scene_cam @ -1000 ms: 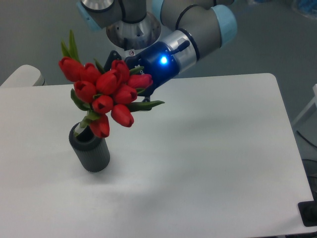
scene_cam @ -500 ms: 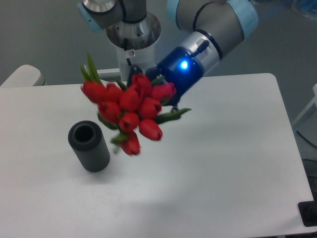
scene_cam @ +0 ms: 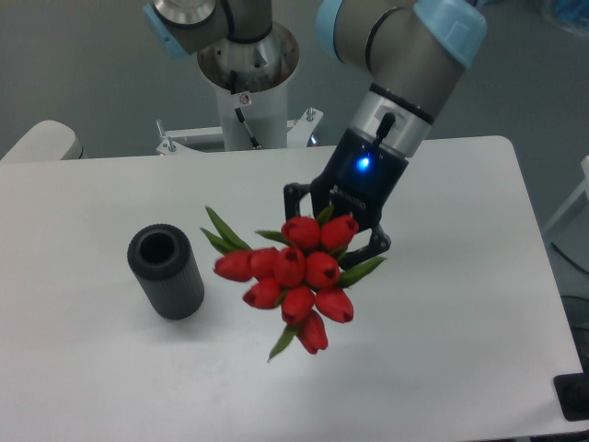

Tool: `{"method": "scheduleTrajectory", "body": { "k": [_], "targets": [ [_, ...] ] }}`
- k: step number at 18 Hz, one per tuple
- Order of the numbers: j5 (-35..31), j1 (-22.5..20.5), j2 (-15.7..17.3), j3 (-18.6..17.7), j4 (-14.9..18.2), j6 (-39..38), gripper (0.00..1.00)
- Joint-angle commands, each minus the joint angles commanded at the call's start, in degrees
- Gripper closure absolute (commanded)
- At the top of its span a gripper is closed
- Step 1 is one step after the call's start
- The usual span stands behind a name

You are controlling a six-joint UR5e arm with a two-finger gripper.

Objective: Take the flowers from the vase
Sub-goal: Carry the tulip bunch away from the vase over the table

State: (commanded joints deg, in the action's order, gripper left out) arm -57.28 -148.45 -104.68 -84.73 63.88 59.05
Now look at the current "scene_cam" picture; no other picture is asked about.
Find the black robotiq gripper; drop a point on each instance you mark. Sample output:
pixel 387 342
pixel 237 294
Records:
pixel 356 181

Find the red tulip bouquet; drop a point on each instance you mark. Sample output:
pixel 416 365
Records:
pixel 305 275

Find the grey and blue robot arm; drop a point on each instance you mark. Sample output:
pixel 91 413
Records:
pixel 415 51

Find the dark grey ribbed vase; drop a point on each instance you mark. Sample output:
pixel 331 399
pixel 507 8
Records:
pixel 161 258

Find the white furniture at right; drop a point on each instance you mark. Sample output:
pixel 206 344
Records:
pixel 572 206

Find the black device at table edge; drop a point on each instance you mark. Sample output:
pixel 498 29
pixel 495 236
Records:
pixel 572 393

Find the white chair armrest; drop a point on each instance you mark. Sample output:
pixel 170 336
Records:
pixel 44 142

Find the blue plastic bag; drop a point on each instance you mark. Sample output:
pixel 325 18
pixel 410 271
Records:
pixel 570 15

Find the white pedestal base frame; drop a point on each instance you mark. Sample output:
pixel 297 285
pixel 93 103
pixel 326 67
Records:
pixel 193 137

